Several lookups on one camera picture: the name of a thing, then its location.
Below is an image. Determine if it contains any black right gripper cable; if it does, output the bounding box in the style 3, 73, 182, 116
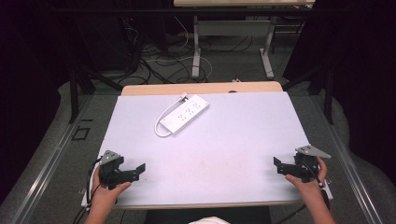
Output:
275, 160, 332, 224

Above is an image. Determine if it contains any aluminium floor rail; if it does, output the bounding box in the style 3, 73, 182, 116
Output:
311, 92, 386, 224
10, 92, 94, 224

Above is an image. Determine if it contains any tangle of black floor cables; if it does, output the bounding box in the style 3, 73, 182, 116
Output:
122, 17, 255, 86

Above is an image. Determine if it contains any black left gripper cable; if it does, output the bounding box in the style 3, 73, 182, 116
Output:
72, 157, 104, 224

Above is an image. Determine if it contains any white power strip cable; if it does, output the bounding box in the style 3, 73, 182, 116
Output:
154, 91, 189, 138

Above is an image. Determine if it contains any person's white clothing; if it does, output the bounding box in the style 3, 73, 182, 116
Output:
188, 216, 232, 224

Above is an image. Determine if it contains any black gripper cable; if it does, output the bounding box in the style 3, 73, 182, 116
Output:
275, 160, 332, 224
72, 157, 104, 224

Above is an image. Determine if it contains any white power strip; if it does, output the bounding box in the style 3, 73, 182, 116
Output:
160, 94, 210, 135

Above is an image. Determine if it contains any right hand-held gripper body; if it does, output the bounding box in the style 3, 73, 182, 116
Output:
293, 145, 332, 184

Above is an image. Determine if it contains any person's left hand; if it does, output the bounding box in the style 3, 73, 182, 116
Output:
90, 166, 133, 213

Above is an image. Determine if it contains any black curtain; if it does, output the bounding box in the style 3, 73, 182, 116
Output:
281, 0, 396, 188
0, 0, 78, 204

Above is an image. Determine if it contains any black metal crossbar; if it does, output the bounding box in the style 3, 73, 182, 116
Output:
50, 7, 347, 15

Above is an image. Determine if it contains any white desk with metal legs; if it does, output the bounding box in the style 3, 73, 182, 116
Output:
173, 0, 316, 80

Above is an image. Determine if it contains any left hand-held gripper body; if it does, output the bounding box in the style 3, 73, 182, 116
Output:
98, 149, 126, 190

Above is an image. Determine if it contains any white floor cable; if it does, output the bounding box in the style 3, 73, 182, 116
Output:
145, 15, 214, 82

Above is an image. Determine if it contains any person's right hand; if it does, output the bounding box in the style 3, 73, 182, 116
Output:
285, 157, 329, 200

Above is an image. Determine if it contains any black metal stand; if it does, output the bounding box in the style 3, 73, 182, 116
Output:
68, 60, 124, 124
281, 60, 334, 126

